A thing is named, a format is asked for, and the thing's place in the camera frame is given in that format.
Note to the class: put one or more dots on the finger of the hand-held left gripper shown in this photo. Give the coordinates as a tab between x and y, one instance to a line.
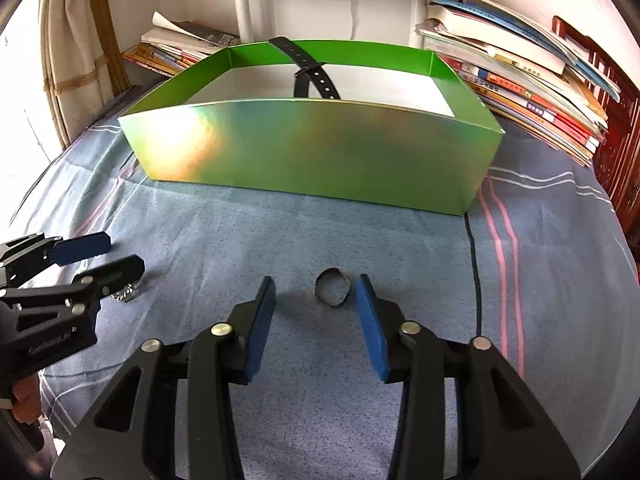
82	249
122	270

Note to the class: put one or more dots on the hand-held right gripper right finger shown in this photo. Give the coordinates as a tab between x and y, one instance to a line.
372	330

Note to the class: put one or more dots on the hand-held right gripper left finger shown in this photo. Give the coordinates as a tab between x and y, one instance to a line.
260	330

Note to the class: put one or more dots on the small silver crystal jewelry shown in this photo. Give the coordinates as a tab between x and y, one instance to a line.
125	295

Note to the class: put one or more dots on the shiny green cardboard box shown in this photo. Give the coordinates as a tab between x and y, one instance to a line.
310	150

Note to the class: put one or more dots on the black wrist watch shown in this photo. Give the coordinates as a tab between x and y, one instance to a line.
287	51

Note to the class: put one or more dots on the person's left hand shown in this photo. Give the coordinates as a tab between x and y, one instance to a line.
27	400

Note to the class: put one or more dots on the beige curtain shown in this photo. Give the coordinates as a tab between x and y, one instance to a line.
75	50

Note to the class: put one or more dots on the small stack of books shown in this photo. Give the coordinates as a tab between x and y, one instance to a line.
175	45

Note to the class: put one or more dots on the large stack of books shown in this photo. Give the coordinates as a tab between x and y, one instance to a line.
525	75

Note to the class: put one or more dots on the carved red wooden headboard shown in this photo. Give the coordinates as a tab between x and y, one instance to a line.
622	125

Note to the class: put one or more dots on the brown wooden window frame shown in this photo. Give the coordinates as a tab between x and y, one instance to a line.
112	35

